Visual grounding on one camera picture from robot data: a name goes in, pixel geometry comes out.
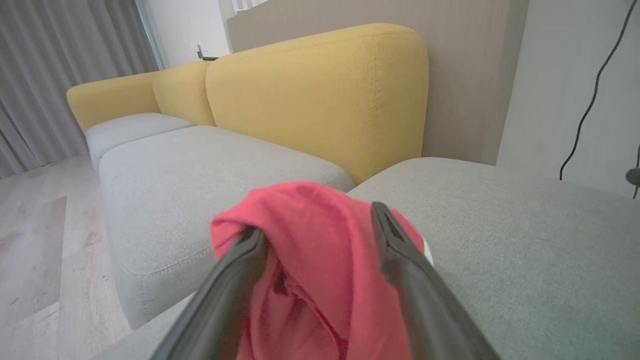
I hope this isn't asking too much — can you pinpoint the thin black cable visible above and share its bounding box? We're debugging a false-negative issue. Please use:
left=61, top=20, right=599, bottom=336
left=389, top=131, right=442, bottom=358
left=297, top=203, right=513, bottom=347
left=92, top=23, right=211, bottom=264
left=559, top=0, right=639, bottom=181

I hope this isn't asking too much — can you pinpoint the red basketball jersey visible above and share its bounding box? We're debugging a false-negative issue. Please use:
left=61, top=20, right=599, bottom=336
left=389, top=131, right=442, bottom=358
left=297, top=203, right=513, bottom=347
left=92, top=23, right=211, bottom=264
left=210, top=181, right=434, bottom=360

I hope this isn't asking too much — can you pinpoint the large yellow sofa back cushion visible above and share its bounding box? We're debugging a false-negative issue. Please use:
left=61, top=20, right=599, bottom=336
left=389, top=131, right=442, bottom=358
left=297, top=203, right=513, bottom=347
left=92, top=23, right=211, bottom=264
left=205, top=22, right=430, bottom=186

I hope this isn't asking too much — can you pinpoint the small yellow sofa back cushion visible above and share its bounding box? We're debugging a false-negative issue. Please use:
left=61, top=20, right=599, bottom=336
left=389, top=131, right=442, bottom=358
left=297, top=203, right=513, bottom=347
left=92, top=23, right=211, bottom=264
left=152, top=60, right=216, bottom=127

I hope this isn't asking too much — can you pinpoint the grey sofa seat cushion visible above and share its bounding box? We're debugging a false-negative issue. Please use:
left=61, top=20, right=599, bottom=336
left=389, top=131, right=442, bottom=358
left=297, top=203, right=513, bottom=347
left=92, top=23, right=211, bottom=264
left=98, top=125, right=356, bottom=331
left=85, top=112, right=196, bottom=171

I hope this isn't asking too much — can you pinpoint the yellow sofa armrest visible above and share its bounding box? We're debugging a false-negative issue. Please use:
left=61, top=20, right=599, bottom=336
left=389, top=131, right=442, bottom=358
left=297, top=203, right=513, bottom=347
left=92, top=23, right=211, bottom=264
left=66, top=71, right=161, bottom=134

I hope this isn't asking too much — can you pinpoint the grey pleated curtain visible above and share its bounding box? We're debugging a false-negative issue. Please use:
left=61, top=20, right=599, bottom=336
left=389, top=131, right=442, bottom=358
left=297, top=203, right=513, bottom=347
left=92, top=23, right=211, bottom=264
left=0, top=0, right=162, bottom=179

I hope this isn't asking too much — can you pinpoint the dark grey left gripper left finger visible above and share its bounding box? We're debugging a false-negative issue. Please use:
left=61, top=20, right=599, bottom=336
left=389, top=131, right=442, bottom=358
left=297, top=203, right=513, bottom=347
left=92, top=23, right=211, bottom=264
left=150, top=226, right=269, bottom=360

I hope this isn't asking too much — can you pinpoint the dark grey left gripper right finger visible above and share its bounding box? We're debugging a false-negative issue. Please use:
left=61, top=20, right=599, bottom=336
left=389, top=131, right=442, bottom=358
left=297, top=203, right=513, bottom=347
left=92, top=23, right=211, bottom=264
left=370, top=201, right=501, bottom=360

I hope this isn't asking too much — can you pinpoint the yellow and grey sofa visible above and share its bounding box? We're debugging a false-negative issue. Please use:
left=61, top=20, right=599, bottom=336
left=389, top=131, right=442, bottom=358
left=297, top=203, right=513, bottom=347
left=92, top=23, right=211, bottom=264
left=95, top=157, right=640, bottom=360

